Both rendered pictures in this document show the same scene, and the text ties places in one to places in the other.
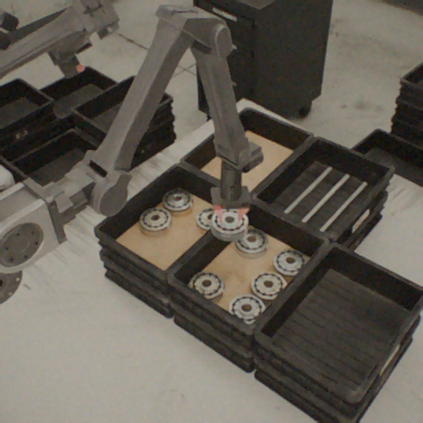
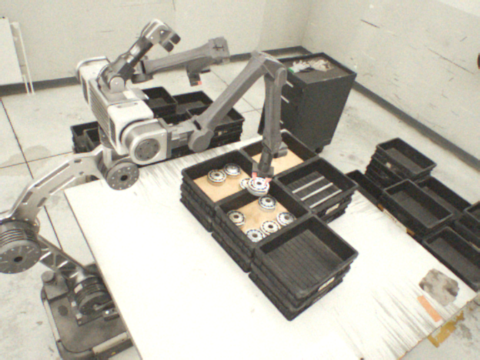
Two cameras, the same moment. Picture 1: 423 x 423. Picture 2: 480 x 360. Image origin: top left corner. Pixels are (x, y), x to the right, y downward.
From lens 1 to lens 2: 0.23 m
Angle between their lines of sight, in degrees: 5
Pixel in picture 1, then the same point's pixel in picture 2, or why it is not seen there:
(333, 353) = (296, 272)
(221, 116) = (270, 120)
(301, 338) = (280, 260)
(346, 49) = (351, 124)
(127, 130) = (218, 108)
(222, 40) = (281, 76)
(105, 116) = not seen: hidden behind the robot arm
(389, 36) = (377, 124)
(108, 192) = (199, 138)
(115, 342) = (175, 236)
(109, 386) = (166, 257)
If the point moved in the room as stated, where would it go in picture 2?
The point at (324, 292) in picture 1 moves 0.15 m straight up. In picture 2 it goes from (301, 240) to (308, 219)
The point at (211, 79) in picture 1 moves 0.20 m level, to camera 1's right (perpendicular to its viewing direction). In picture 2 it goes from (271, 97) to (321, 108)
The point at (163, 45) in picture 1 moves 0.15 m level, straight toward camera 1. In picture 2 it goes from (251, 69) to (246, 89)
